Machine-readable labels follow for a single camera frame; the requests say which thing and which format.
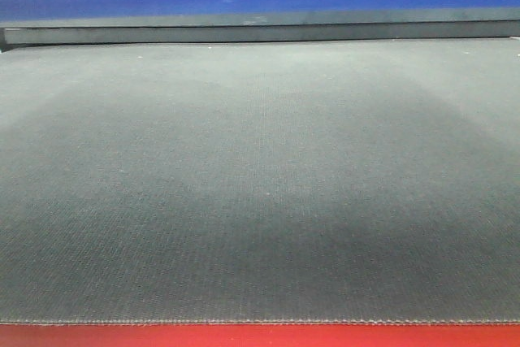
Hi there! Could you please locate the red conveyor edge frame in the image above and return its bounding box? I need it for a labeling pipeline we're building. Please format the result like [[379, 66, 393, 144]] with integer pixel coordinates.
[[1, 324, 519, 346]]

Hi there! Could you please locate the grey conveyor side rail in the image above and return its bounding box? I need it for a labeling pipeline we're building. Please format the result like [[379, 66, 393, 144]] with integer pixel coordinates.
[[1, 7, 519, 50]]

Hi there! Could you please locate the dark conveyor belt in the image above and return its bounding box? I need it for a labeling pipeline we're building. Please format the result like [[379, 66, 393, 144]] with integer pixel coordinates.
[[1, 38, 519, 323]]

